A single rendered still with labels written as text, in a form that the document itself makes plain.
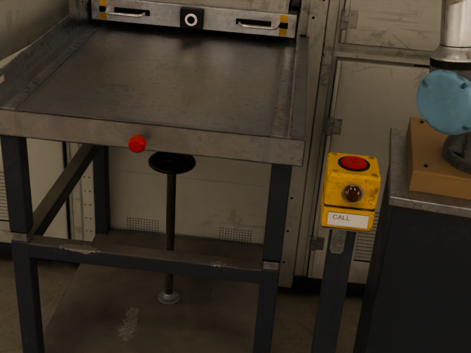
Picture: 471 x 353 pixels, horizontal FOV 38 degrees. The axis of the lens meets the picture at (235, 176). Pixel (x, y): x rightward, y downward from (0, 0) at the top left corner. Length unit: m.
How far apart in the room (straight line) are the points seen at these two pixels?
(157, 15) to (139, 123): 0.60
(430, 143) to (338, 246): 0.42
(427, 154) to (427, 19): 0.57
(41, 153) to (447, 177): 1.28
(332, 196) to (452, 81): 0.29
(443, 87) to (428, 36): 0.72
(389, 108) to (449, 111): 0.77
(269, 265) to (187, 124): 0.35
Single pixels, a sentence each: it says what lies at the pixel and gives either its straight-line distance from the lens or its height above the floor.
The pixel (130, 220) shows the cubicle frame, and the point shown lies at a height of 0.20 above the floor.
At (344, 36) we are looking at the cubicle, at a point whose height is 0.86.
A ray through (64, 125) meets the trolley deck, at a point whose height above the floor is 0.82.
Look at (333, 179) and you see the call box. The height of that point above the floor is 0.89.
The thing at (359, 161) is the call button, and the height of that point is 0.91.
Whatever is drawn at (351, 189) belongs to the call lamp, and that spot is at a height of 0.88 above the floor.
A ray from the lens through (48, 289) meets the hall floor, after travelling 2.27.
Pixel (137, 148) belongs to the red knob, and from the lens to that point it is 1.27.
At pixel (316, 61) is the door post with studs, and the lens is 1.93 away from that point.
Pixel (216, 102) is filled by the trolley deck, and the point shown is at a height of 0.85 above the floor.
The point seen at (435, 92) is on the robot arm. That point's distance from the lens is 1.21.
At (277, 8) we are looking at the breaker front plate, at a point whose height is 0.93.
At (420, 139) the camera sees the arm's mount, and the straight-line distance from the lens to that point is 1.48.
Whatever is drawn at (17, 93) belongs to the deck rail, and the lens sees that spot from 1.44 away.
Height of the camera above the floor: 1.37
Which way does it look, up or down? 28 degrees down
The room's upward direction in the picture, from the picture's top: 4 degrees clockwise
